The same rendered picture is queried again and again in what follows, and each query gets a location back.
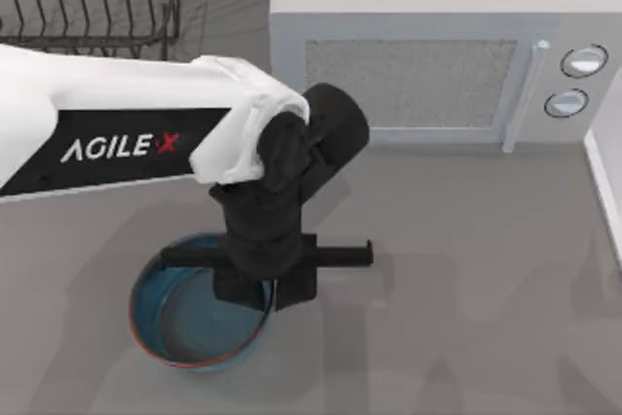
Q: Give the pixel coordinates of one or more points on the blue bowl with red rim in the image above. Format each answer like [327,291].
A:
[204,332]

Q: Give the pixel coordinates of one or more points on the microwave oven door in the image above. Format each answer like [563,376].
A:
[408,84]

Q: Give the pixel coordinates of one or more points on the small round microwave knob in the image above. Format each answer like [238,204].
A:
[566,103]

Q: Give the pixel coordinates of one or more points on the large round microwave knob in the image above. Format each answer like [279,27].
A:
[584,60]

